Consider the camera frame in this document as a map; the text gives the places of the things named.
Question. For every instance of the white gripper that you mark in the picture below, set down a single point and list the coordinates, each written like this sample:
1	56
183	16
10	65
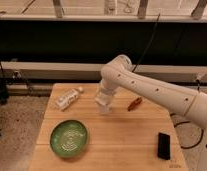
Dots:
104	96

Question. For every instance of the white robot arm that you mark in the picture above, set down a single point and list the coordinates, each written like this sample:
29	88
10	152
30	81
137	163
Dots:
177	99

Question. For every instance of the brown sausage-shaped object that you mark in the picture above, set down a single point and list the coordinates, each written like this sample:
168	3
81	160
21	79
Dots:
134	103

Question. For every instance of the white plastic bottle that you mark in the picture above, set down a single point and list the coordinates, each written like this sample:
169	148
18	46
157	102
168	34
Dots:
68	98

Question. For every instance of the green patterned plate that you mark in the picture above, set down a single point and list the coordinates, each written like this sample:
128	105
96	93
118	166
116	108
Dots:
69	138

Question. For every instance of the black rectangular block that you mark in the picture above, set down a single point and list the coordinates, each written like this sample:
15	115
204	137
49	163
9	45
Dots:
163	150

